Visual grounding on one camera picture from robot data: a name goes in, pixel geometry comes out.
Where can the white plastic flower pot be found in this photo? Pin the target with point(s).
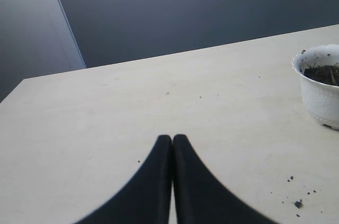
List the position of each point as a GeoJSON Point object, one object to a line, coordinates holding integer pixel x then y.
{"type": "Point", "coordinates": [319, 99]}

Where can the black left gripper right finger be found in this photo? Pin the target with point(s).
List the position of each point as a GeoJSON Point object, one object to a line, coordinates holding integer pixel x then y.
{"type": "Point", "coordinates": [200, 197]}

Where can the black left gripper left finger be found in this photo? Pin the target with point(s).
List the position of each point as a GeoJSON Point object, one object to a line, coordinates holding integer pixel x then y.
{"type": "Point", "coordinates": [146, 198]}

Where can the dark soil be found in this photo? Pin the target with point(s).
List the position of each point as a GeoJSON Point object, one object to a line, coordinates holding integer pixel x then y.
{"type": "Point", "coordinates": [327, 74]}

